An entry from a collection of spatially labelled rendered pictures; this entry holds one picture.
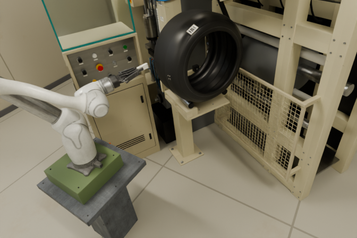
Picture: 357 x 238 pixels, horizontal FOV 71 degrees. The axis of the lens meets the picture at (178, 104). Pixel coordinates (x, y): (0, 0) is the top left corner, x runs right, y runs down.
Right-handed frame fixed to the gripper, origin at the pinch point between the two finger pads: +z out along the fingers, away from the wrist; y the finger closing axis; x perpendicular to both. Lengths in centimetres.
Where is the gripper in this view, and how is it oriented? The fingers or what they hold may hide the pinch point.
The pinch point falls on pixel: (142, 67)
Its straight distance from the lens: 151.4
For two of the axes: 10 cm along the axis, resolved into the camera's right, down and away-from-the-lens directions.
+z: 8.5, -4.7, 2.5
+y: -4.8, -4.7, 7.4
